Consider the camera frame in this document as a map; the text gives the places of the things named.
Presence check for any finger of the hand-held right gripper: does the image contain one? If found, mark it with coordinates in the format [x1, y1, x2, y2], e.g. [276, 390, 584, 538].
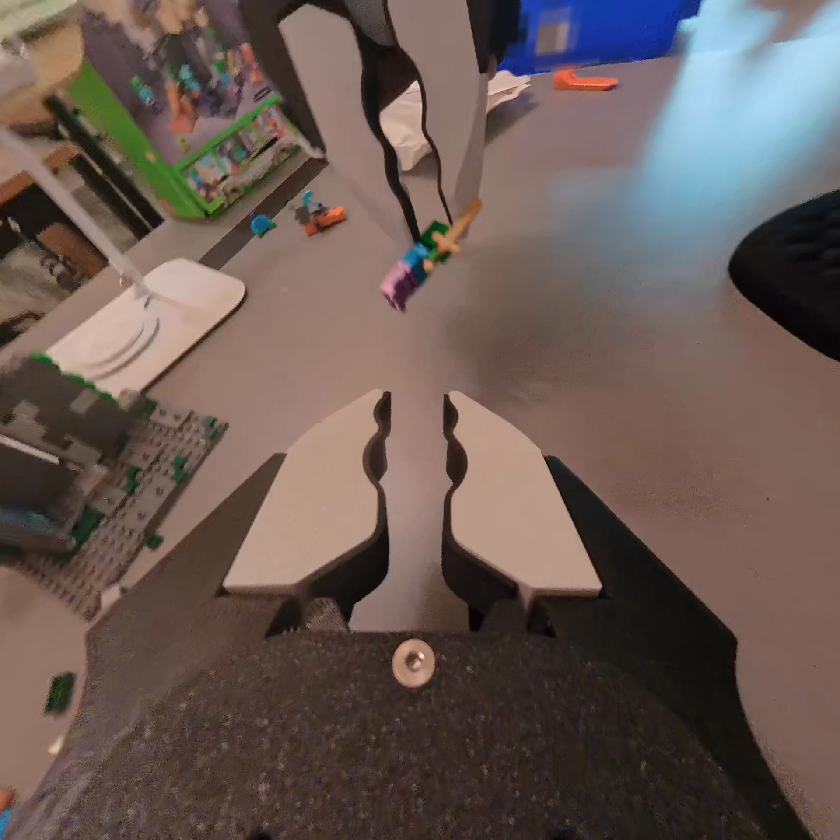
[386, 0, 491, 224]
[279, 0, 422, 244]

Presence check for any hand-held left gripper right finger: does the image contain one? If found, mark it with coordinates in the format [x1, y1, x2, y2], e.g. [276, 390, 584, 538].
[441, 390, 604, 623]

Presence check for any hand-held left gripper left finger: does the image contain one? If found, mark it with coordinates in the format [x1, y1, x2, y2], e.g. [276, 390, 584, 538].
[222, 389, 392, 623]

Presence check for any gold toy sword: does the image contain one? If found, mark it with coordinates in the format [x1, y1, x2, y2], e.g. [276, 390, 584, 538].
[437, 199, 484, 256]

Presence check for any small orange grey brick model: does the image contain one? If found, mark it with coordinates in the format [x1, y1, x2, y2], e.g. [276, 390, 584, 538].
[293, 189, 348, 238]

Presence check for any green headed toy minifigure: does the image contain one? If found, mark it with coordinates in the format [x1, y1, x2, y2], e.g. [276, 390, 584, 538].
[378, 220, 460, 313]

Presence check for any white crumpled paper bag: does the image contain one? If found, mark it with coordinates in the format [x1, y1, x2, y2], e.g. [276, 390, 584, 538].
[379, 69, 533, 173]

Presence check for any brick set cardboard box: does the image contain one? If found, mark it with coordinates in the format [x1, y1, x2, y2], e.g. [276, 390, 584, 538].
[66, 0, 304, 221]

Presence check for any orange flat brick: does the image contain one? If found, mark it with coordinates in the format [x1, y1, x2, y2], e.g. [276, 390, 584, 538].
[550, 68, 620, 93]

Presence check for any blue plastic bin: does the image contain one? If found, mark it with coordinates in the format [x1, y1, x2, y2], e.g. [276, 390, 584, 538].
[499, 0, 703, 77]

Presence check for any grey brick building model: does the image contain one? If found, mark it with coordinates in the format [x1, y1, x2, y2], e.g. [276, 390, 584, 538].
[0, 354, 230, 623]

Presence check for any white rounded board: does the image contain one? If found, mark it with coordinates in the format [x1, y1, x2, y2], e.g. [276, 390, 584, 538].
[46, 258, 248, 399]

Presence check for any wooden top office table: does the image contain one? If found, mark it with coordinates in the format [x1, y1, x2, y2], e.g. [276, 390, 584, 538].
[0, 98, 165, 277]

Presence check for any scatter of small loose bricks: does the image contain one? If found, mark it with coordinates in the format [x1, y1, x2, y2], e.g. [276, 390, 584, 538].
[0, 672, 77, 816]

